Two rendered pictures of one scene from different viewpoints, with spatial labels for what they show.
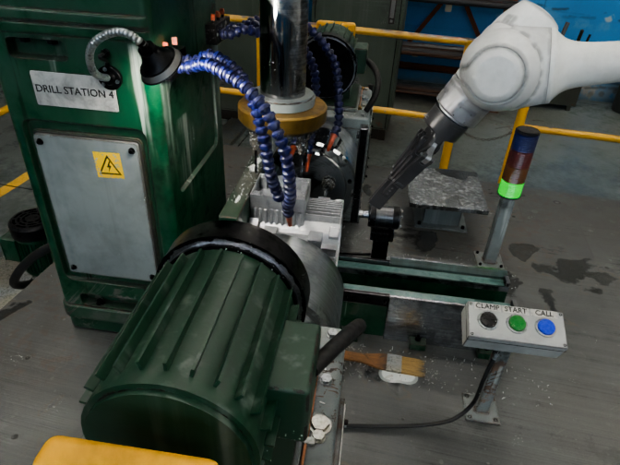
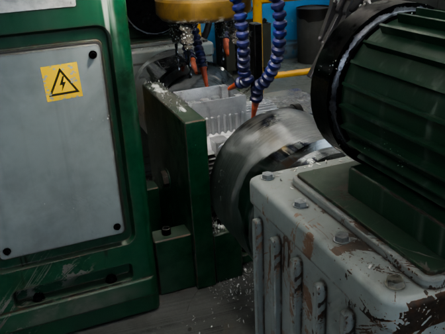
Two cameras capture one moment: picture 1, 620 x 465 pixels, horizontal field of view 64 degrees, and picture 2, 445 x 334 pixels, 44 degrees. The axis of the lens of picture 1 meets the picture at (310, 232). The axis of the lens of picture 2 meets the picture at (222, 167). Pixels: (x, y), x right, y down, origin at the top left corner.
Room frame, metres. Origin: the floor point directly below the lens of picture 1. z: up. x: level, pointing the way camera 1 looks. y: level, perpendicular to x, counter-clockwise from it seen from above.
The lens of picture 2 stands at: (0.01, 0.53, 1.45)
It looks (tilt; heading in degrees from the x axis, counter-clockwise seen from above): 23 degrees down; 333
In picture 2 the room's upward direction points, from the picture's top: 3 degrees counter-clockwise
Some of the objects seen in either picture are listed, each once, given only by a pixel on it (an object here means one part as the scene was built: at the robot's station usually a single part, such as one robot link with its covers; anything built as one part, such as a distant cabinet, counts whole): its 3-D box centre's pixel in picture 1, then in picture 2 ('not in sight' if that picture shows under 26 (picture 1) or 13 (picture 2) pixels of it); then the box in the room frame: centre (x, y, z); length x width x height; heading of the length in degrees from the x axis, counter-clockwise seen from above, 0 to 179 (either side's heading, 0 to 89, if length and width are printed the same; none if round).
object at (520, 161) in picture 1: (519, 157); not in sight; (1.22, -0.54, 1.14); 0.06 x 0.06 x 0.04
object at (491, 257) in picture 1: (506, 200); not in sight; (1.22, -0.54, 1.01); 0.08 x 0.08 x 0.42; 84
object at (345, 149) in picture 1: (315, 166); (181, 100); (1.30, -0.01, 1.04); 0.41 x 0.25 x 0.25; 174
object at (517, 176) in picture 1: (515, 172); not in sight; (1.22, -0.54, 1.10); 0.06 x 0.06 x 0.04
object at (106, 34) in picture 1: (132, 64); not in sight; (0.77, 0.28, 1.46); 0.18 x 0.11 x 0.13; 84
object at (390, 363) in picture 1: (380, 361); not in sight; (0.80, -0.18, 0.80); 0.21 x 0.05 x 0.01; 81
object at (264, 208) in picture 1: (280, 199); (209, 111); (0.98, 0.07, 1.11); 0.12 x 0.11 x 0.07; 84
